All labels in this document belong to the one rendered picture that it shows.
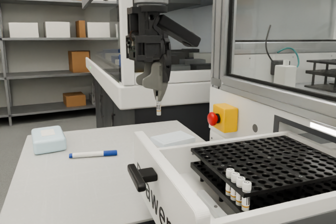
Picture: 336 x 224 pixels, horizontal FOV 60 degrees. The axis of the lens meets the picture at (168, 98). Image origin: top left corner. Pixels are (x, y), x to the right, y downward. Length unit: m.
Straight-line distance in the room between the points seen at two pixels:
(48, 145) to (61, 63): 3.66
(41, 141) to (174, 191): 0.64
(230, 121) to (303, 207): 0.45
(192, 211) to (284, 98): 0.42
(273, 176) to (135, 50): 0.36
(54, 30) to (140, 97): 3.00
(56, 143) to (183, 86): 0.61
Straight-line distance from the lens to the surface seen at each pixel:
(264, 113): 0.76
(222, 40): 0.91
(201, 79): 1.34
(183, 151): 0.59
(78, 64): 4.17
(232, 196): 0.46
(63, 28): 4.16
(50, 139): 0.96
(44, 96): 4.63
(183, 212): 0.37
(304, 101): 0.65
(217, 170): 0.48
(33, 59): 4.55
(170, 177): 0.40
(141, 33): 0.64
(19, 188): 0.80
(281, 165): 0.53
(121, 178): 0.77
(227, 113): 0.83
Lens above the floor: 1.11
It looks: 12 degrees down
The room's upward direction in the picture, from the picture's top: straight up
